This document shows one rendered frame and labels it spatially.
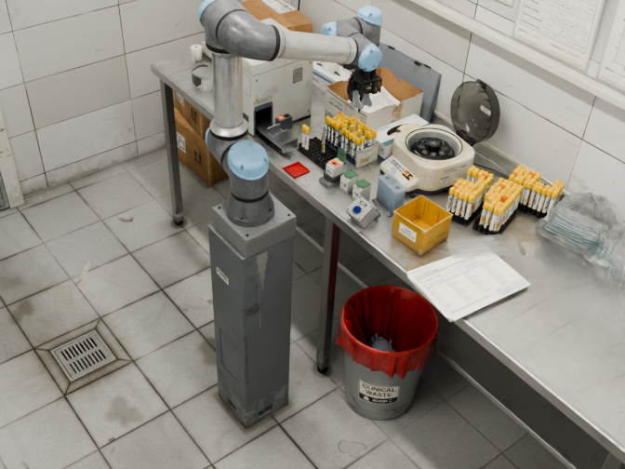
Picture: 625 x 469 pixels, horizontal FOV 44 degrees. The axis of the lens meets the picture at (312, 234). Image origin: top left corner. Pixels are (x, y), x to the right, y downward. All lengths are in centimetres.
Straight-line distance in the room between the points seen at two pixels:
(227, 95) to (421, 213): 75
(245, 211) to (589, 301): 106
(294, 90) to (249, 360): 100
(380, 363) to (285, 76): 109
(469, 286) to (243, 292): 71
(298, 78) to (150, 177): 153
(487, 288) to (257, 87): 109
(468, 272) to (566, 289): 30
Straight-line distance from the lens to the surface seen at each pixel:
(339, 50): 221
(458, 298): 229
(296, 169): 273
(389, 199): 254
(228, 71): 222
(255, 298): 252
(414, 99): 294
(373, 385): 288
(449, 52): 291
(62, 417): 316
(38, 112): 401
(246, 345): 266
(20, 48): 385
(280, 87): 287
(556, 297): 240
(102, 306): 352
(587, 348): 229
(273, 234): 238
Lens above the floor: 247
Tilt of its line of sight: 40 degrees down
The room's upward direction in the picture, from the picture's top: 3 degrees clockwise
